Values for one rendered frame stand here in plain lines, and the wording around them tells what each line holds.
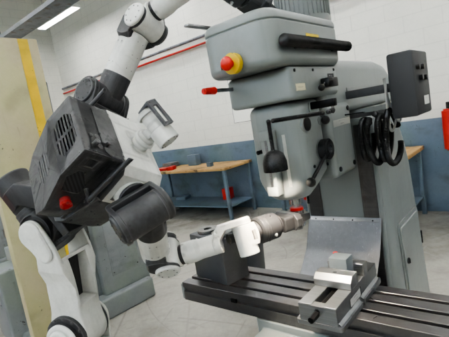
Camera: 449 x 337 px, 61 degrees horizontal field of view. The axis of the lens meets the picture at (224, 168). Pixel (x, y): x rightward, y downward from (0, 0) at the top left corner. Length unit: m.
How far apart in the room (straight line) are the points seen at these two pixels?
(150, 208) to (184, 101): 6.61
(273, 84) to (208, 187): 6.33
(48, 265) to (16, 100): 1.49
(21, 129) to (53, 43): 8.84
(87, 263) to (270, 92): 0.82
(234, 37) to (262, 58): 0.11
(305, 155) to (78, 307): 0.85
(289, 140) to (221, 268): 0.63
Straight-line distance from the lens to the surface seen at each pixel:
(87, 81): 1.24
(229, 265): 1.56
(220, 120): 6.95
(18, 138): 2.58
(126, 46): 1.28
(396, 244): 1.72
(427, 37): 5.46
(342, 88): 1.50
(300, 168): 1.22
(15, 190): 1.33
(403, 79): 1.37
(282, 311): 1.43
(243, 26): 1.13
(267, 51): 1.09
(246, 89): 1.23
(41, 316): 2.73
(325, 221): 1.74
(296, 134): 1.21
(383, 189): 1.64
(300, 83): 1.19
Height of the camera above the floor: 1.60
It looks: 7 degrees down
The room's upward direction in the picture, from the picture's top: 10 degrees counter-clockwise
